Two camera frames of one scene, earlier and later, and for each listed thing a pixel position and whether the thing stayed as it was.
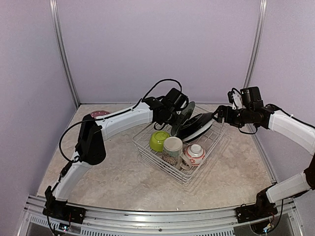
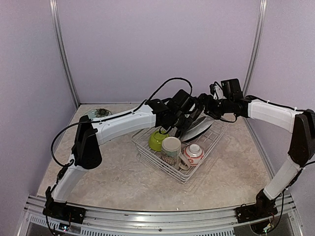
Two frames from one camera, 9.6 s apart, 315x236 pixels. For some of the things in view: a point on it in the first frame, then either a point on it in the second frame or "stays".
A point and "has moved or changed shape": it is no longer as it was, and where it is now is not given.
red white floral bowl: [196, 154] stays
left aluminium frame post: [53, 4] stays
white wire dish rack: [178, 151] stays
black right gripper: [222, 109] → [203, 97]
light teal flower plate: [187, 110] has moved or changed shape
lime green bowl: [157, 139] stays
